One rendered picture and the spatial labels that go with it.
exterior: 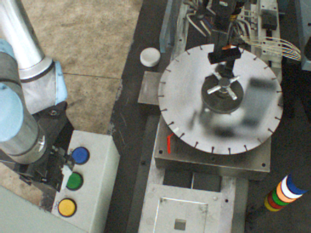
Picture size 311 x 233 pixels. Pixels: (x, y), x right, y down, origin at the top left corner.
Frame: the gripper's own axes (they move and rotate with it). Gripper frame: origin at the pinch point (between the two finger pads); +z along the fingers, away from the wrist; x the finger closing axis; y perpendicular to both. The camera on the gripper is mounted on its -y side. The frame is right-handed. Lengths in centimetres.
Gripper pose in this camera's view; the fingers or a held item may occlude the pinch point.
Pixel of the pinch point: (65, 169)
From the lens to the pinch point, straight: 77.8
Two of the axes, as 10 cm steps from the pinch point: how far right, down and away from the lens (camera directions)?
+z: 0.5, 4.6, 8.9
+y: -1.7, 8.8, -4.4
